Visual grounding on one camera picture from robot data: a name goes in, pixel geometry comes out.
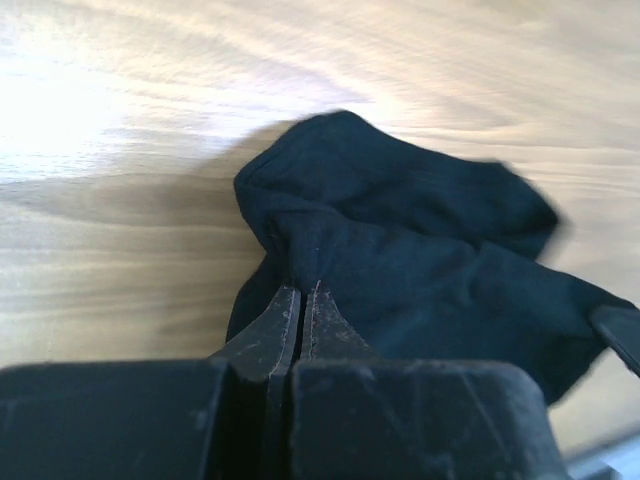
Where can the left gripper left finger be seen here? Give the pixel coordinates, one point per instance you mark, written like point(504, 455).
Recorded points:
point(222, 417)

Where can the black t-shirt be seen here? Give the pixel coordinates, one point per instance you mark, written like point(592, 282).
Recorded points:
point(426, 255)

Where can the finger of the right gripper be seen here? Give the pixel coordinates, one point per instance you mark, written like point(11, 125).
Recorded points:
point(620, 330)

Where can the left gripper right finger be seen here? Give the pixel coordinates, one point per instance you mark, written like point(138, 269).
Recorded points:
point(359, 416)

